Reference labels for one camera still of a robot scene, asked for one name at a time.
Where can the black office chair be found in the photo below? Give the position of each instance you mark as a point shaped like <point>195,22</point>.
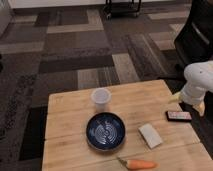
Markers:
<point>194,43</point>

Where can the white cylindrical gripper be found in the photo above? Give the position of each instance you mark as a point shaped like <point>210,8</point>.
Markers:
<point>192,96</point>

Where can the dark blue patterned bowl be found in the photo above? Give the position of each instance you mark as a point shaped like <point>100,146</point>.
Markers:
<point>105,131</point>

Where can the white sponge block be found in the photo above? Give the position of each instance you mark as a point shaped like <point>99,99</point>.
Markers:
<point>150,135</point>

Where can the orange carrot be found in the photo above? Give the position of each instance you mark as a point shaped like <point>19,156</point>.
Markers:
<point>137,164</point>

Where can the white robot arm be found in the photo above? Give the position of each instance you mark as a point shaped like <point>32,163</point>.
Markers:
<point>199,80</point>

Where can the black red eraser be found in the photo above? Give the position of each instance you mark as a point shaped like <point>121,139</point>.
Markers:
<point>178,116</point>

